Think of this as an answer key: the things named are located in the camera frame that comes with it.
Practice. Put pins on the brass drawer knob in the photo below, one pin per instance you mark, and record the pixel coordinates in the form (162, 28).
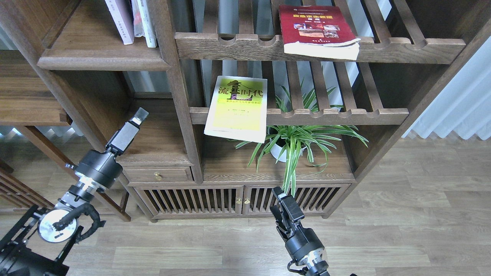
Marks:
(158, 177)

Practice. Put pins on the upright white book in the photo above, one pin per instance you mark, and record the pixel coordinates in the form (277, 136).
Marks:
(142, 24)

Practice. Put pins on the yellow green book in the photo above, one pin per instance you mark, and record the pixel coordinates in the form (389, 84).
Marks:
(238, 109)

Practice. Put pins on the white pleated curtain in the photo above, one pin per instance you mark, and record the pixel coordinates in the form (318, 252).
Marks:
(464, 105)

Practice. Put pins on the green spider plant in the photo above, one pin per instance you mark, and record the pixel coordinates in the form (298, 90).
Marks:
(294, 139)

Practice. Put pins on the dark wooden bookshelf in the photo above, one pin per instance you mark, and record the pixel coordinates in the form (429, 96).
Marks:
(405, 61)

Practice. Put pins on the red paperback book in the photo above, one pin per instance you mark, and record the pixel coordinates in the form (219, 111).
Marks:
(317, 31)

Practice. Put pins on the wooden side furniture left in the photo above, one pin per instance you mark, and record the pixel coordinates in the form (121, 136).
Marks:
(26, 104)

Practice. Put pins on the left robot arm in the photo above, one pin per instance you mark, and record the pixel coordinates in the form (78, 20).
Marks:
(73, 218)

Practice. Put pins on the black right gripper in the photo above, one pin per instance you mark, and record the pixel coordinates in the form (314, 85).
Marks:
(303, 245)

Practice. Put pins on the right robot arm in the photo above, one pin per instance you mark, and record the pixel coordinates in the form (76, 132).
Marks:
(319, 269)

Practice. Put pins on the white lavender book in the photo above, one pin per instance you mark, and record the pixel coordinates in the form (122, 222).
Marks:
(122, 15)

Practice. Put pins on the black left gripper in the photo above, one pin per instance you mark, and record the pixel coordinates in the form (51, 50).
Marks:
(98, 171)

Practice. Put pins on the white plant pot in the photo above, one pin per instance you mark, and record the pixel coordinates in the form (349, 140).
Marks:
(277, 147)

